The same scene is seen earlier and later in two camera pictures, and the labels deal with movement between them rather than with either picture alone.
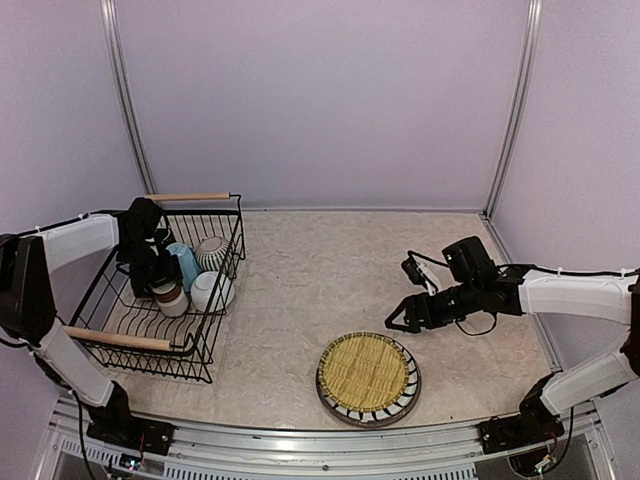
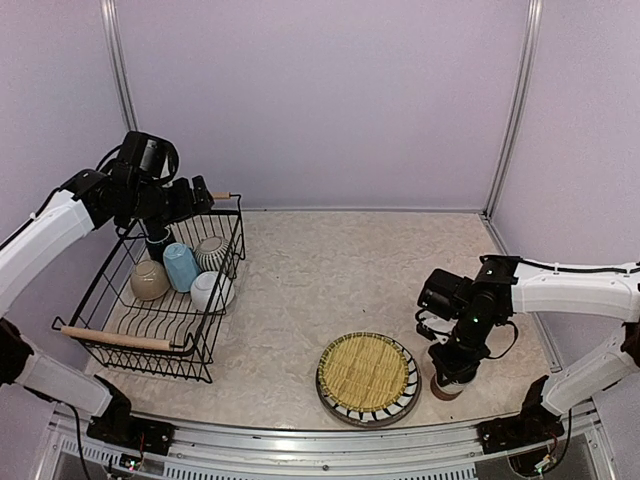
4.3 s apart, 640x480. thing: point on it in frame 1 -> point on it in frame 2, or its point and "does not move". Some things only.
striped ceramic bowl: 213,253 does not move
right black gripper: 414,304 -> 453,369
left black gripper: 170,271 -> 186,206
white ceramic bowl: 212,291 does not move
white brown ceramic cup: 171,299 -> 446,392
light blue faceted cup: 188,263 does not move
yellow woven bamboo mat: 363,371 does not move
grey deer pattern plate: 373,425 does not move
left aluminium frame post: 118,59 does not move
